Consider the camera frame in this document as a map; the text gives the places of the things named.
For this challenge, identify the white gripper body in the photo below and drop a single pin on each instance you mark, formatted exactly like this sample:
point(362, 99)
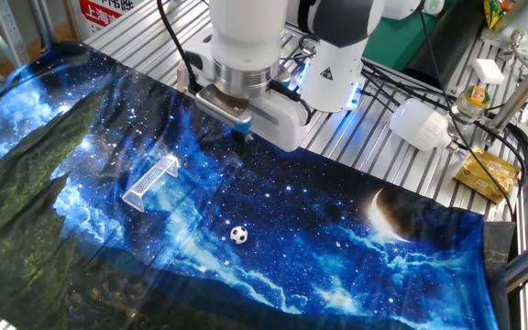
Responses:
point(282, 124)

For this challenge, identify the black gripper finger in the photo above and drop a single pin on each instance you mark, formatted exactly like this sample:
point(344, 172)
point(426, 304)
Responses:
point(244, 142)
point(237, 143)

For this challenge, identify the small black white soccer ball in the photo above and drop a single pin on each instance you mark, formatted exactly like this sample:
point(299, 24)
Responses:
point(238, 235)

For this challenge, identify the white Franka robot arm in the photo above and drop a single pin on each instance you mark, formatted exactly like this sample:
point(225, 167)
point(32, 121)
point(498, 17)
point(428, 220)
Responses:
point(245, 36)

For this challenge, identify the white mini soccer goal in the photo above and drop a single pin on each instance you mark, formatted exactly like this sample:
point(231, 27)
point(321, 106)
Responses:
point(147, 183)

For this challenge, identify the galaxy print cloth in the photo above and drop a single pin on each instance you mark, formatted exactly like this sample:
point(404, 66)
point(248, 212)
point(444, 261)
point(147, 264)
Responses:
point(291, 238)

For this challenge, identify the white LED light bulb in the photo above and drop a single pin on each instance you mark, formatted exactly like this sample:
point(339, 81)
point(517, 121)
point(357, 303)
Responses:
point(417, 124)

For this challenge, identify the green mat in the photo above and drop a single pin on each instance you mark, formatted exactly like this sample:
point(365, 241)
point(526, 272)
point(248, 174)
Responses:
point(392, 41)

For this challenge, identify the black roll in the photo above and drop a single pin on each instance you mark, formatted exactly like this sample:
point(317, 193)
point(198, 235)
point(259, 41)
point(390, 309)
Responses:
point(447, 46)

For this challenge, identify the glass jar yellow lid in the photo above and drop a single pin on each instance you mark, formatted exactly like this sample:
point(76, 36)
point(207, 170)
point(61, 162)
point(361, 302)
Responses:
point(470, 107)

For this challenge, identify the red white sign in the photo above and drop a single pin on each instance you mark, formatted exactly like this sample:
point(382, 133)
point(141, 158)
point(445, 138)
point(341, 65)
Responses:
point(99, 14)

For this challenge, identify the gold foil packet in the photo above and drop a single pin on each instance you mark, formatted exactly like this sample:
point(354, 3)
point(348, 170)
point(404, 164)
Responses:
point(486, 174)

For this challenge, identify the white rectangular block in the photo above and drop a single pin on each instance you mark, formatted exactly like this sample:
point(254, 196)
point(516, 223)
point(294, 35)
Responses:
point(488, 71)

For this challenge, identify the yellow snack packet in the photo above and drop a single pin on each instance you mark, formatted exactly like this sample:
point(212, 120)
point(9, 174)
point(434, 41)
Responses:
point(493, 14)

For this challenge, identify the perforated metal shelf upright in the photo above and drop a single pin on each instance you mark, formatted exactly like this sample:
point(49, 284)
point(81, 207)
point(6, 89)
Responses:
point(9, 27)

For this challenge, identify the silver wrist bracket blue knobs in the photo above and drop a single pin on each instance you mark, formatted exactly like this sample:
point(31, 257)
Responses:
point(220, 105)

